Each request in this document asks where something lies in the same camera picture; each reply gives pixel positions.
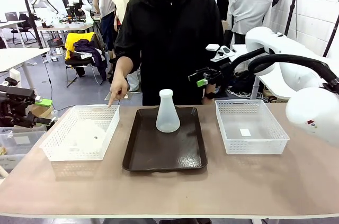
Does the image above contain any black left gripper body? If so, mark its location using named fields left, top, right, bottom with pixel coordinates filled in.
left=0, top=84, right=35, bottom=127

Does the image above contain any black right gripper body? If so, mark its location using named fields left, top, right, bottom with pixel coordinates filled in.
left=201, top=66, right=225, bottom=95

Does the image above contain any translucent plastic Erlenmeyer flask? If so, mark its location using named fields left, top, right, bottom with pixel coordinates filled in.
left=155, top=88, right=181, bottom=133

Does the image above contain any person's right forearm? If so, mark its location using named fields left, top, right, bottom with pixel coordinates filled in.
left=115, top=56, right=135, bottom=79

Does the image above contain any person's right hand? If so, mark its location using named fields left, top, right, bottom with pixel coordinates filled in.
left=107, top=75, right=130, bottom=108

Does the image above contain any cardboard box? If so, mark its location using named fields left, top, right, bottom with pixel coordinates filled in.
left=28, top=104, right=55, bottom=119

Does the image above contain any clear plastic storage bin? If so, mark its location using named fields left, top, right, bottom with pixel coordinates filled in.
left=0, top=126, right=48, bottom=173

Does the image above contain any white perforated plastic basket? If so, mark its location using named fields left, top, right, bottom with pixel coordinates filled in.
left=39, top=104, right=120, bottom=162

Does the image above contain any white desk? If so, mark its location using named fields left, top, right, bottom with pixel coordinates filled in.
left=0, top=47, right=51, bottom=89

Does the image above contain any person in black hoodie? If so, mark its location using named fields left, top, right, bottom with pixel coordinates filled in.
left=114, top=0, right=225, bottom=106

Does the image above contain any chair with metal legs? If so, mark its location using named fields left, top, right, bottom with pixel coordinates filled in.
left=65, top=57, right=104, bottom=88

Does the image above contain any translucent plastic vessel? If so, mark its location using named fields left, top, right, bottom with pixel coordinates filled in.
left=75, top=119, right=107, bottom=151

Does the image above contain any yellow cloth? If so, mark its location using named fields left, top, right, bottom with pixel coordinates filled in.
left=65, top=32, right=96, bottom=60

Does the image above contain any dark purple cloth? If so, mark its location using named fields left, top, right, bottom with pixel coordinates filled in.
left=73, top=39, right=108, bottom=80

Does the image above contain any black office chair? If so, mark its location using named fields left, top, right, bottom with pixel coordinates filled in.
left=10, top=13, right=37, bottom=45

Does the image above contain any dark brown plastic tray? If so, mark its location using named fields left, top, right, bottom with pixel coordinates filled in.
left=122, top=106, right=208, bottom=173

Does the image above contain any white basket with label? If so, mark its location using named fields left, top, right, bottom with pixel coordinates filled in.
left=215, top=99, right=290, bottom=155

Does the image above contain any black tripod stand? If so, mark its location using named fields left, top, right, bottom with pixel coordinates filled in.
left=284, top=0, right=302, bottom=36
left=20, top=0, right=44, bottom=49
left=322, top=13, right=339, bottom=58

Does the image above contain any mannequin with white shirt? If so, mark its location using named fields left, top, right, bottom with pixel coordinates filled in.
left=227, top=0, right=275, bottom=35

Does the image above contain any mannequin with white tank top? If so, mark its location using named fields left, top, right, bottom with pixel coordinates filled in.
left=93, top=0, right=117, bottom=52

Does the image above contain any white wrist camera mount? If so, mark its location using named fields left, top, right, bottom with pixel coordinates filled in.
left=205, top=43, right=236, bottom=62

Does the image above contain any white box on bracket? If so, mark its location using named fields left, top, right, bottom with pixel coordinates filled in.
left=9, top=68, right=22, bottom=82

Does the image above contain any black corrugated cable hose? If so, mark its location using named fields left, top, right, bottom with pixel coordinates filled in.
left=229, top=53, right=339, bottom=87

